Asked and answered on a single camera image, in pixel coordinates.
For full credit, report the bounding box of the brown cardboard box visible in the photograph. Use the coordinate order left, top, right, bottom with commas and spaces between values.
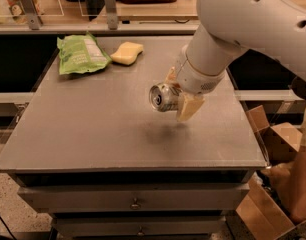
237, 106, 306, 240

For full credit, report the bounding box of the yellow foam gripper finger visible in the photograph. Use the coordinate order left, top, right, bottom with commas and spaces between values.
164, 67, 178, 86
176, 93, 204, 122

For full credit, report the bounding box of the grey drawer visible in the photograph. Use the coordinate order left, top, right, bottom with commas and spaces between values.
18, 183, 249, 213
52, 216, 225, 237

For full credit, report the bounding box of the left metal bracket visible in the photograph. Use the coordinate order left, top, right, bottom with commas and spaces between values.
20, 0, 42, 30

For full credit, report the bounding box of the lower grey drawer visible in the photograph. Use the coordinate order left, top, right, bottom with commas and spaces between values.
52, 216, 225, 237

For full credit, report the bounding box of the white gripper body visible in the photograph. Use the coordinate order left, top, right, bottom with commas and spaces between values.
175, 45, 224, 95

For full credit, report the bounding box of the metal bracket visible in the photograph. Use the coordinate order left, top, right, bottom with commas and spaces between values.
104, 0, 118, 30
20, 0, 42, 30

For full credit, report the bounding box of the upper grey drawer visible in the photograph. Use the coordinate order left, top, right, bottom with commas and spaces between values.
18, 183, 249, 213

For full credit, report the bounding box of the middle metal bracket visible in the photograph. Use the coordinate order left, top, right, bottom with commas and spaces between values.
104, 0, 118, 30

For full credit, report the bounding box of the silver 7up soda can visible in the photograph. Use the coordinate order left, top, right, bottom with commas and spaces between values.
149, 83, 181, 112

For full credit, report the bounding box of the yellow sponge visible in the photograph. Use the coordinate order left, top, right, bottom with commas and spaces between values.
110, 42, 144, 65

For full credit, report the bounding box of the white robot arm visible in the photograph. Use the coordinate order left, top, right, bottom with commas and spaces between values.
171, 0, 306, 122

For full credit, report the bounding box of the person's hand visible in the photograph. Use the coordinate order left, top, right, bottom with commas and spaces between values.
262, 162, 293, 204

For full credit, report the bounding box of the person's forearm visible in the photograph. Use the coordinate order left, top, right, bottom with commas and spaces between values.
286, 146, 306, 223

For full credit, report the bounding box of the green chip bag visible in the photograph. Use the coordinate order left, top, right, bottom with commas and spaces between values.
57, 32, 112, 75

